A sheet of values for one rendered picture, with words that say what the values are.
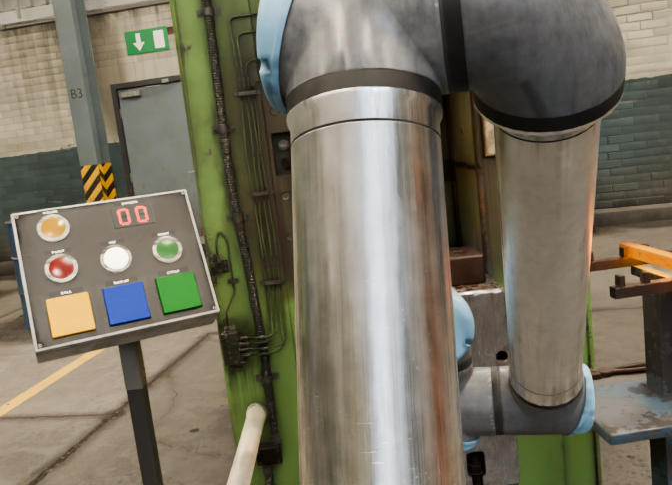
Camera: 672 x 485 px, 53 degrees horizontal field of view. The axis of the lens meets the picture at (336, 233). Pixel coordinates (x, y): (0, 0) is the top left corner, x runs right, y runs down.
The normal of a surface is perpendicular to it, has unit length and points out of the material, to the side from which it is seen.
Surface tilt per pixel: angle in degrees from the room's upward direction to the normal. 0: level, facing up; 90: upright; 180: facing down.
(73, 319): 60
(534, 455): 90
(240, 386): 90
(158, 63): 90
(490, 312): 90
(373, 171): 71
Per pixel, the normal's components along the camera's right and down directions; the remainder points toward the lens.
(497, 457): 0.01, 0.14
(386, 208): 0.15, -0.20
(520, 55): -0.02, 0.65
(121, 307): 0.31, -0.42
